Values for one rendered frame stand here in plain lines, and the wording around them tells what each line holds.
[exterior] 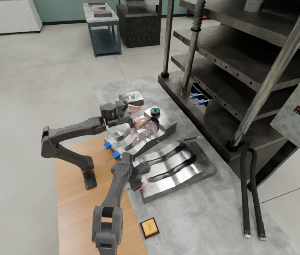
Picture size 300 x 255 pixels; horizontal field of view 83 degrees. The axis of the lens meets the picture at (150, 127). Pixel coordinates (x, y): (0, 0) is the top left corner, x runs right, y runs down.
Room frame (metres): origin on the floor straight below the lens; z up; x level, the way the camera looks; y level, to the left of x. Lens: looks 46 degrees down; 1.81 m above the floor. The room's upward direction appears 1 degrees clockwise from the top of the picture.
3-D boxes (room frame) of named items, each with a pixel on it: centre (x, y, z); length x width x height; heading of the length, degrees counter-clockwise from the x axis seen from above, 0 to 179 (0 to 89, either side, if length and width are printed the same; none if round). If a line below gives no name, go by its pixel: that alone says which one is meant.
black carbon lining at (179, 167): (0.59, -0.14, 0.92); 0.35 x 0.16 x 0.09; 114
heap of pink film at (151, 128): (0.87, 0.06, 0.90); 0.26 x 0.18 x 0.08; 131
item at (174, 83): (1.49, -0.72, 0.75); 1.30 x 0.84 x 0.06; 24
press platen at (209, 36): (1.51, -0.77, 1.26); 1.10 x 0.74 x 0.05; 24
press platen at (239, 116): (1.51, -0.77, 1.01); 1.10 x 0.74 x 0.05; 24
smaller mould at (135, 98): (1.32, 0.19, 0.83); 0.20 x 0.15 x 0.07; 114
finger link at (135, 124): (0.66, 0.06, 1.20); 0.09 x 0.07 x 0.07; 114
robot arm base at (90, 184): (0.55, 0.39, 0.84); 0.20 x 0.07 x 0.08; 24
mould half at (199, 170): (0.59, -0.16, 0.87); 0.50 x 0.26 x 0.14; 114
